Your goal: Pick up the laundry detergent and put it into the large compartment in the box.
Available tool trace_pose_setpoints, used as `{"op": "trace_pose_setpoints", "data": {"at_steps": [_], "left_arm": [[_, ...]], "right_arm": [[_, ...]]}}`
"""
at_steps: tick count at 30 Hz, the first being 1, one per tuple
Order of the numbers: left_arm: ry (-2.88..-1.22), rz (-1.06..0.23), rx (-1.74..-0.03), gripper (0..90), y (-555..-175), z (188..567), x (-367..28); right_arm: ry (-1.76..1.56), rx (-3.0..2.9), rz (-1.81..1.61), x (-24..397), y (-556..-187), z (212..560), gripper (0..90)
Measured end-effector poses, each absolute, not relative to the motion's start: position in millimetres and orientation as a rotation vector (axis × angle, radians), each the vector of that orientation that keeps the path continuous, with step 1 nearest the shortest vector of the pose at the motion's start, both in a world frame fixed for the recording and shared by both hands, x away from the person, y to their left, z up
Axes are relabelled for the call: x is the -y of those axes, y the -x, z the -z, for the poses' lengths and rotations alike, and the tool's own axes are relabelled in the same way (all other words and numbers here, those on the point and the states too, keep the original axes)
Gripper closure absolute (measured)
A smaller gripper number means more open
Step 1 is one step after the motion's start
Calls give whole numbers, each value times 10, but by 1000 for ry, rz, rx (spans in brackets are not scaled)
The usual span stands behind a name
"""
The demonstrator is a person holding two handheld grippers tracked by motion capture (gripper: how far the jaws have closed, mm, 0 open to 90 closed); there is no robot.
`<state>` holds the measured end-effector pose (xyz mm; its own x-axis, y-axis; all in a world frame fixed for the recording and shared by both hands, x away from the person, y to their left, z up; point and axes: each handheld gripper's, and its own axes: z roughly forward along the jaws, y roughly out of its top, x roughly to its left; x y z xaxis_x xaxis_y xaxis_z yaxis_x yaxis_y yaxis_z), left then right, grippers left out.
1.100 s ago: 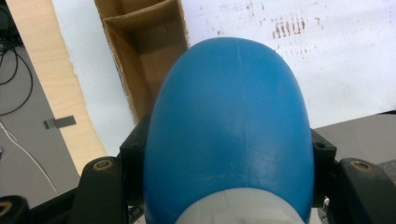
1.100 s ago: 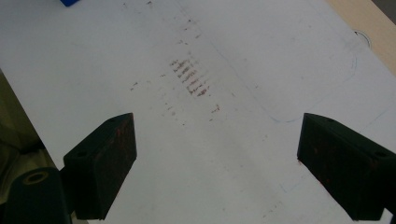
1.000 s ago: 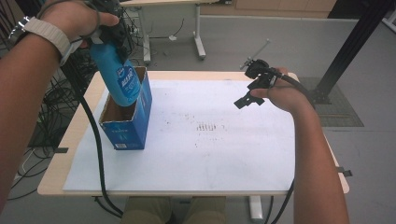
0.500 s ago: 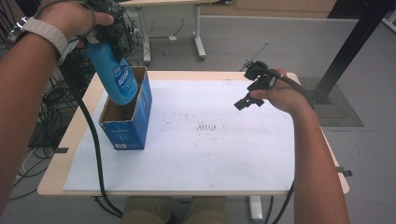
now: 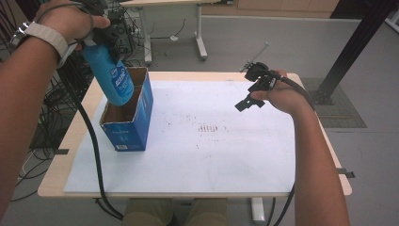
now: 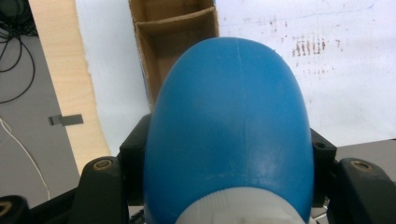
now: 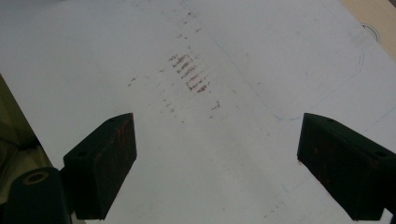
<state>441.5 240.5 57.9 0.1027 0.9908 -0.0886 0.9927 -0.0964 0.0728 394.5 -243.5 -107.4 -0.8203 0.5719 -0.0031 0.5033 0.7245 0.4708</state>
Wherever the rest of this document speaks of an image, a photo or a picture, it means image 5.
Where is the person's left leg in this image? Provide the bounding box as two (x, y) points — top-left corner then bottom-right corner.
(120, 197), (174, 226)

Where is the grey floor mat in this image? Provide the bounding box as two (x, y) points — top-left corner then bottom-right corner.
(300, 77), (367, 129)

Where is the thick black left gripper cable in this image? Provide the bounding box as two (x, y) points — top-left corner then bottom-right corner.
(57, 46), (125, 220)

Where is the person's right hand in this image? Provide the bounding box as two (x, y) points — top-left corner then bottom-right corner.
(249, 69), (310, 116)

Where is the white-legged desk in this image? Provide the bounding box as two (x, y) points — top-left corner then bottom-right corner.
(120, 0), (234, 66)

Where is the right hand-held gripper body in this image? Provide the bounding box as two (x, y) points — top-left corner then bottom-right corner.
(244, 61), (282, 94)

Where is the person's left hand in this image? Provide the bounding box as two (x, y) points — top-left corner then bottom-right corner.
(33, 0), (111, 51)

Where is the black metal stand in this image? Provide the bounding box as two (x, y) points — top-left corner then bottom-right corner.
(310, 0), (399, 106)

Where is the blue plastic bottle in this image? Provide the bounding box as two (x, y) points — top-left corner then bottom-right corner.
(82, 42), (136, 107)

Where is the grey metal rod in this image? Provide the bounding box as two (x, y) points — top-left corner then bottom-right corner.
(239, 41), (271, 73)

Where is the person's leg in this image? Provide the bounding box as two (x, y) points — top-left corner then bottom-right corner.
(187, 197), (229, 226)
(120, 197), (174, 226)

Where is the white strap wristwatch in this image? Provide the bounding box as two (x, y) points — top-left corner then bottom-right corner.
(9, 21), (78, 69)

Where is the person's right leg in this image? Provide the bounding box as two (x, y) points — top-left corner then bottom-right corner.
(187, 197), (229, 226)

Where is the thick black right gripper cable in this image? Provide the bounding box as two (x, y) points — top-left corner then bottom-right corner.
(272, 75), (316, 226)

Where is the dark computer equipment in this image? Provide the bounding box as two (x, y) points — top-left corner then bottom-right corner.
(106, 8), (140, 62)

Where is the tangle of floor cables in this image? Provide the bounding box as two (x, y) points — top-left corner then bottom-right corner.
(0, 0), (95, 202)

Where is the light wooden table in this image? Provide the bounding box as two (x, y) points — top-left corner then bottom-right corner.
(37, 71), (353, 200)

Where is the thick black gripper cable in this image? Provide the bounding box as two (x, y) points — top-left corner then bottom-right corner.
(272, 75), (316, 226)
(57, 46), (125, 220)

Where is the white table mat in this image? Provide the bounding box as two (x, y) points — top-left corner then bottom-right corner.
(63, 79), (296, 194)

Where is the blue cardboard box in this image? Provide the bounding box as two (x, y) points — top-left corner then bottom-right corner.
(99, 66), (154, 153)

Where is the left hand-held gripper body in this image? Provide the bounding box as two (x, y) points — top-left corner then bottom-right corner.
(72, 0), (127, 48)

